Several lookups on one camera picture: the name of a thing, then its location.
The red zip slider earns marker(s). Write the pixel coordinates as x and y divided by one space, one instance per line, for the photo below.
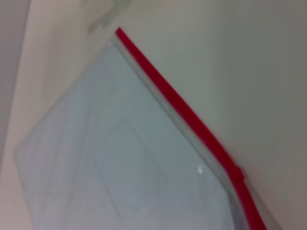
238 173

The clear document bag red zip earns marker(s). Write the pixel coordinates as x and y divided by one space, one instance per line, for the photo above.
120 143

